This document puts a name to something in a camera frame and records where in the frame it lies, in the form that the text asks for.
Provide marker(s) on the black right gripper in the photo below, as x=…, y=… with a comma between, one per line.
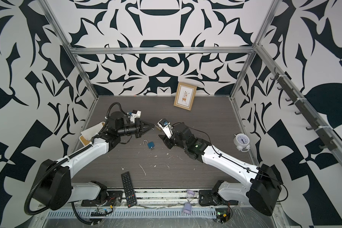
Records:
x=166, y=141

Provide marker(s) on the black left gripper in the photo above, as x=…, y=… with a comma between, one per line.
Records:
x=137, y=125

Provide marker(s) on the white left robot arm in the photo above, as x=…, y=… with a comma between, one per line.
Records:
x=53, y=188

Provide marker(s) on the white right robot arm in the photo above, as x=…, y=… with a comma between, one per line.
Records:
x=259, y=185

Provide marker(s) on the blue padlock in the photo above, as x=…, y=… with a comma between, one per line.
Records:
x=150, y=145

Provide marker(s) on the purple hourglass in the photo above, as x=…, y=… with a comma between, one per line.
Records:
x=187, y=209

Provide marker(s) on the black remote control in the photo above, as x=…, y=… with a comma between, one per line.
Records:
x=129, y=191

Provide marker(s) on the white alarm clock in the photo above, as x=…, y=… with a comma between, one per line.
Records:
x=242, y=142

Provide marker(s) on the right circuit board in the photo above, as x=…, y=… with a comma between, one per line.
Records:
x=223, y=215

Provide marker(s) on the circuit board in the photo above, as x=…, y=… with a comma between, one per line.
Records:
x=102, y=212
x=223, y=215

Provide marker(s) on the left circuit board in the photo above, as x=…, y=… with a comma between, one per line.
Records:
x=102, y=212

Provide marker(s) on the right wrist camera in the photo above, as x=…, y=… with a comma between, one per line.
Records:
x=166, y=127

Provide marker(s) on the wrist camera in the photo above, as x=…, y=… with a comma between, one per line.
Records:
x=132, y=116
x=166, y=127

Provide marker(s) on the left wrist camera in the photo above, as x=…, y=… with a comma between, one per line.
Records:
x=132, y=116

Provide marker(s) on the gold picture frame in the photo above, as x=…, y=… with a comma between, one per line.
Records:
x=185, y=95

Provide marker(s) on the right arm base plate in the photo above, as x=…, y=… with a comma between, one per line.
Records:
x=211, y=198

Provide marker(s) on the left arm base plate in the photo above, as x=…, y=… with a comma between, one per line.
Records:
x=110, y=198

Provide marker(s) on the white slotted cable duct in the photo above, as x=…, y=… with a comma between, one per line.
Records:
x=141, y=213

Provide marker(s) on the grey wall hook rack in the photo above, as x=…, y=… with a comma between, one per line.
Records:
x=307, y=111

